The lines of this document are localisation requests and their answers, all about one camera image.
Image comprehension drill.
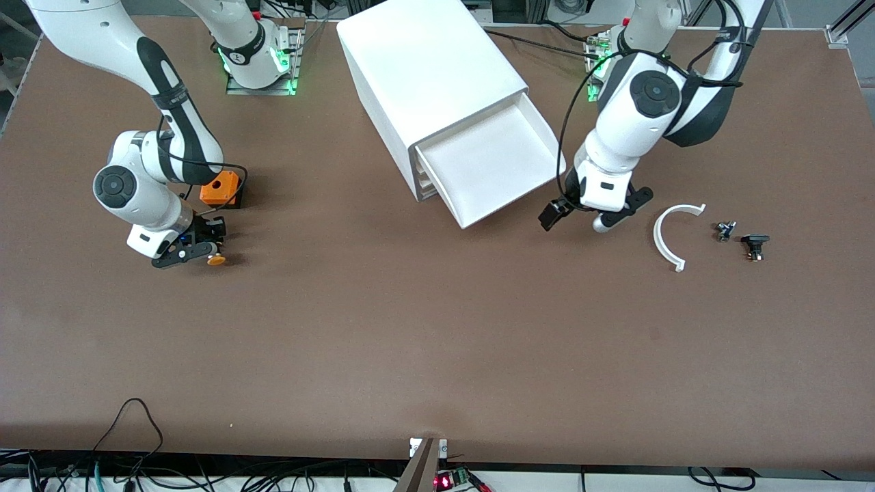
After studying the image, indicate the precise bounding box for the white drawer cabinet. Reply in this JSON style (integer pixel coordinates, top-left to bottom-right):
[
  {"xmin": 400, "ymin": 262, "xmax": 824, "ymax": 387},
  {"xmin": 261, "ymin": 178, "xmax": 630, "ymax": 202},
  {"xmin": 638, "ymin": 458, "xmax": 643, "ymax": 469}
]
[{"xmin": 336, "ymin": 0, "xmax": 530, "ymax": 202}]

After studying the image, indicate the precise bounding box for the white curved plastic arc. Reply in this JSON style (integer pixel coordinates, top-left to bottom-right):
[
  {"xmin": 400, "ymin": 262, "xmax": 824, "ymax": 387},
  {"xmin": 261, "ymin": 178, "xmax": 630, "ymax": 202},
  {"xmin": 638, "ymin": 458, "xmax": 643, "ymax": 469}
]
[{"xmin": 653, "ymin": 203, "xmax": 707, "ymax": 273}]

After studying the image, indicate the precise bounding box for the circuit board with red light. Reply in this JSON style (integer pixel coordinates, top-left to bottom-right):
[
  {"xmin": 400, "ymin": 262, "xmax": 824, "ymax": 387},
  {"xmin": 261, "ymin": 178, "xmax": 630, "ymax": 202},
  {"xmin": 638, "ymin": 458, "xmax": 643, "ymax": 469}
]
[{"xmin": 434, "ymin": 468, "xmax": 489, "ymax": 492}]

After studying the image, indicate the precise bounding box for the orange button enclosure box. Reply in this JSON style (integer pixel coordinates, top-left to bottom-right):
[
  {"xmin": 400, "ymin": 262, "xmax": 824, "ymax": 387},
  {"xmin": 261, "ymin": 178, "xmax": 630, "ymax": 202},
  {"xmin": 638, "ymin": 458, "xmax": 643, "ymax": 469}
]
[{"xmin": 200, "ymin": 171, "xmax": 245, "ymax": 210}]

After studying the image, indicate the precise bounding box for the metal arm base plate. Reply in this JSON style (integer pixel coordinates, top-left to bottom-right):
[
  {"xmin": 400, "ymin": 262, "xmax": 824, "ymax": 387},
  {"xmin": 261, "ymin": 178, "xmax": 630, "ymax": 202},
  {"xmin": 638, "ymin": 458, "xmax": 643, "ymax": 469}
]
[
  {"xmin": 226, "ymin": 27, "xmax": 305, "ymax": 96},
  {"xmin": 584, "ymin": 34, "xmax": 660, "ymax": 105}
]

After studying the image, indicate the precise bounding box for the black cable on table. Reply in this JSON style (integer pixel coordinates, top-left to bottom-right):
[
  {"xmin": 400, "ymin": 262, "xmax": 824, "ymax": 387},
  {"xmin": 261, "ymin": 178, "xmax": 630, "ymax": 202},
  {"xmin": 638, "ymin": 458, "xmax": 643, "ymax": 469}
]
[{"xmin": 482, "ymin": 27, "xmax": 602, "ymax": 61}]

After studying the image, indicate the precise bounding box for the thin black looped cable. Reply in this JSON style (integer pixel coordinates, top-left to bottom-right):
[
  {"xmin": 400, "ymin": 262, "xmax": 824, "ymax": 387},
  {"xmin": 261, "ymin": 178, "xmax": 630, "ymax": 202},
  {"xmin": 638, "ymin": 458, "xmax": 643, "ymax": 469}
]
[{"xmin": 91, "ymin": 398, "xmax": 165, "ymax": 472}]

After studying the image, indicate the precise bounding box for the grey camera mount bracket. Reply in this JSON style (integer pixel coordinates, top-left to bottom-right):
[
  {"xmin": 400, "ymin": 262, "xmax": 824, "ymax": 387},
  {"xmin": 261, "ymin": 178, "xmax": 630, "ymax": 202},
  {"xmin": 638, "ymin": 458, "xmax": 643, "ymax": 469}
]
[{"xmin": 393, "ymin": 437, "xmax": 448, "ymax": 492}]

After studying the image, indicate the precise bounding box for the aluminium frame profile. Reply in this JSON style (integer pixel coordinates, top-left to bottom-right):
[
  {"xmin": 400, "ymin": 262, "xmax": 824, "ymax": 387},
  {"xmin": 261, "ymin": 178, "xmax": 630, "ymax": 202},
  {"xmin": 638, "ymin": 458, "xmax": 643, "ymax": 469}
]
[{"xmin": 824, "ymin": 0, "xmax": 875, "ymax": 47}]

